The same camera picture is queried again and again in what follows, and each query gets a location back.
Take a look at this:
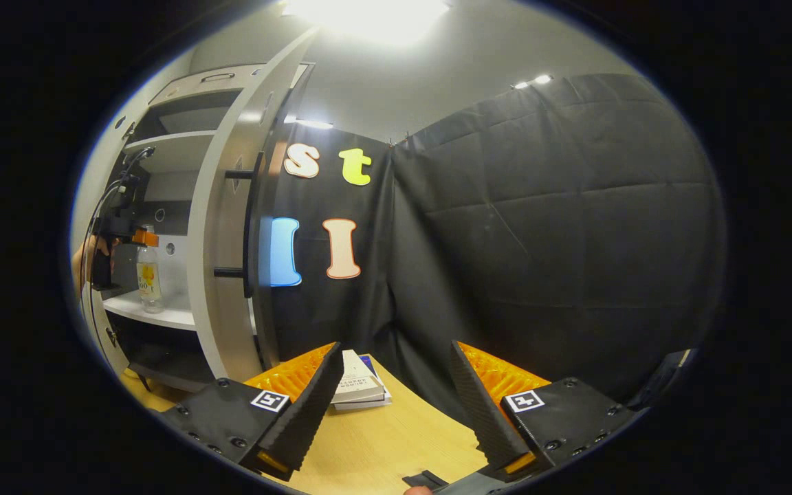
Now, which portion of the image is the grey cabinet drawer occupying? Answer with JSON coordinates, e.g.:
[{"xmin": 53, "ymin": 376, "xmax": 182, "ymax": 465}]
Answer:
[{"xmin": 148, "ymin": 63, "xmax": 311, "ymax": 108}]

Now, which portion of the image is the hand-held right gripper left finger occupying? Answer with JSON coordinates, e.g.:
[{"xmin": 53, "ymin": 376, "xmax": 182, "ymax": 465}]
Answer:
[{"xmin": 161, "ymin": 342, "xmax": 345, "ymax": 482}]

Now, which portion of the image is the blue cover book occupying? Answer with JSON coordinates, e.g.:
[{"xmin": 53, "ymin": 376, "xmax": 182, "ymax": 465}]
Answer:
[{"xmin": 334, "ymin": 354, "xmax": 393, "ymax": 412}]

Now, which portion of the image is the grey cabinet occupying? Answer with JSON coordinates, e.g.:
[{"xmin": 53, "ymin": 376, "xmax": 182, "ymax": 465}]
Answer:
[{"xmin": 93, "ymin": 63, "xmax": 314, "ymax": 394}]

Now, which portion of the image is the clear bottle yellow label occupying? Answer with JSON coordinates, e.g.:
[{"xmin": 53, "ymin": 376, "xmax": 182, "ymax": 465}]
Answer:
[{"xmin": 136, "ymin": 244, "xmax": 163, "ymax": 315}]

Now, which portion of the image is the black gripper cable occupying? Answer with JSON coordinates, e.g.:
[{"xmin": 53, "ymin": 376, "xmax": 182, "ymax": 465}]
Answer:
[{"xmin": 83, "ymin": 146, "xmax": 156, "ymax": 344}]

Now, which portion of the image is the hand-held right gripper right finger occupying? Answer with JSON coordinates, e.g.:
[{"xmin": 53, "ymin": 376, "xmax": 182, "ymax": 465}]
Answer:
[{"xmin": 448, "ymin": 340, "xmax": 637, "ymax": 482}]

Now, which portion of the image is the large ceiling light panel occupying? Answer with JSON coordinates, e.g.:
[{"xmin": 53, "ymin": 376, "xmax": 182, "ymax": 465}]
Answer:
[{"xmin": 283, "ymin": 0, "xmax": 452, "ymax": 46}]

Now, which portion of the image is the grey cabinet door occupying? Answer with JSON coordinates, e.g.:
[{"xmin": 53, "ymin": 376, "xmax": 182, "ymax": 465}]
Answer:
[
  {"xmin": 185, "ymin": 27, "xmax": 321, "ymax": 383},
  {"xmin": 71, "ymin": 96, "xmax": 137, "ymax": 377}
]

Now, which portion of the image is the black backdrop cloth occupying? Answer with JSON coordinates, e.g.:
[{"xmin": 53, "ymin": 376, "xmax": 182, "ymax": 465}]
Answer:
[{"xmin": 252, "ymin": 72, "xmax": 727, "ymax": 413}]

